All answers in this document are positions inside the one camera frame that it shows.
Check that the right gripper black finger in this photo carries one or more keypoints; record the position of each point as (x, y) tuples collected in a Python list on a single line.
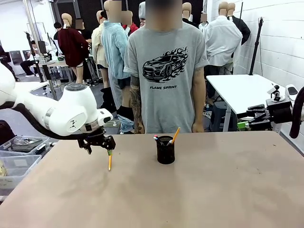
[(259, 120), (256, 108)]

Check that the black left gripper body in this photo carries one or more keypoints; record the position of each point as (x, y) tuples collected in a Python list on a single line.
[(99, 140)]

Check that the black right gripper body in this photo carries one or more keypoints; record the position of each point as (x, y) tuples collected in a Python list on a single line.
[(279, 111)]

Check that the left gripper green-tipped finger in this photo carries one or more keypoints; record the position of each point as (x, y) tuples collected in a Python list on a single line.
[(89, 150), (109, 152)]

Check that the yellow pencil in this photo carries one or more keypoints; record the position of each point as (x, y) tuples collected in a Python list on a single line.
[(175, 135), (110, 164)]

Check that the dark pen with red end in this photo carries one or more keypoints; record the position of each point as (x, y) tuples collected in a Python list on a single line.
[(156, 138)]

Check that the white-tipped pen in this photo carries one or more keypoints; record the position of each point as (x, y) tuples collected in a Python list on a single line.
[(169, 142)]

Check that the person's tattooed right forearm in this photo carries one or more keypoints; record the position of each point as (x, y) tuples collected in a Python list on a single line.
[(135, 102)]

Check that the person's left forearm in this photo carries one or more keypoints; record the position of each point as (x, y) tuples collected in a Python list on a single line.
[(199, 95)]

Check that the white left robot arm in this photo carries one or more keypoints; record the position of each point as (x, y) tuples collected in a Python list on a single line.
[(71, 107)]

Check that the black mesh pen holder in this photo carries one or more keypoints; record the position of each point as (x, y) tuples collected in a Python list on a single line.
[(165, 153)]

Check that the person's right hand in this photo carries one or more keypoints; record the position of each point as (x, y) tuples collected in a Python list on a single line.
[(139, 128)]

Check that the person's left hand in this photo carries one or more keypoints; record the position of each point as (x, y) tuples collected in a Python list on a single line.
[(198, 127)]

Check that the green white box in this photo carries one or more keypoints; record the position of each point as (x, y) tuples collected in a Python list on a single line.
[(243, 125)]

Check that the white table with tripod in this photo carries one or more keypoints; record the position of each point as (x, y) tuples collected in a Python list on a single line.
[(242, 90)]

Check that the black tripod stand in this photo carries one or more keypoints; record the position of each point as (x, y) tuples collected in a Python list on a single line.
[(256, 47)]

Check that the clear bin with tools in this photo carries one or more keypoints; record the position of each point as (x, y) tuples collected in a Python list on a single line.
[(26, 145)]

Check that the person in gray T-shirt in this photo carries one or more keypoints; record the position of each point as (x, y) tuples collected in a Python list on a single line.
[(166, 107)]

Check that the mannequin in white shirt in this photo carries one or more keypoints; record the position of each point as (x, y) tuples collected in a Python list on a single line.
[(223, 40)]

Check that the clear plastic bin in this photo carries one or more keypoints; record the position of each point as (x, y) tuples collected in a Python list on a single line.
[(16, 171)]

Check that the mannequin in black jacket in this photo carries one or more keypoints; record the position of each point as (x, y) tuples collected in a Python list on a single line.
[(244, 28)]

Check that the background work desk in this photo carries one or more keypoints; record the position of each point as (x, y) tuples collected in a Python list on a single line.
[(55, 65)]

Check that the mannequin in cream jacket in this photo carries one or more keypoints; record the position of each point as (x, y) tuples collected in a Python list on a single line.
[(97, 47)]

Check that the mannequin in blue fleece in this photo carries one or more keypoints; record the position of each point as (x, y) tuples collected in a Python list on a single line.
[(114, 47)]

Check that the mannequin in maroon sweater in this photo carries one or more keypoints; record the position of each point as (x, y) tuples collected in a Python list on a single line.
[(71, 45)]

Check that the seated person in background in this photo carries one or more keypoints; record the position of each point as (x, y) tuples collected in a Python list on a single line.
[(28, 64)]

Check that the mannequin in red jacket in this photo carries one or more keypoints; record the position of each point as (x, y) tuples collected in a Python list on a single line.
[(133, 26)]

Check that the bare mannequin head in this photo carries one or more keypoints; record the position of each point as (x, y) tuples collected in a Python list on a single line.
[(187, 10)]

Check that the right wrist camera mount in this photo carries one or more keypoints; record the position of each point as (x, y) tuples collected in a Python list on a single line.
[(276, 93)]

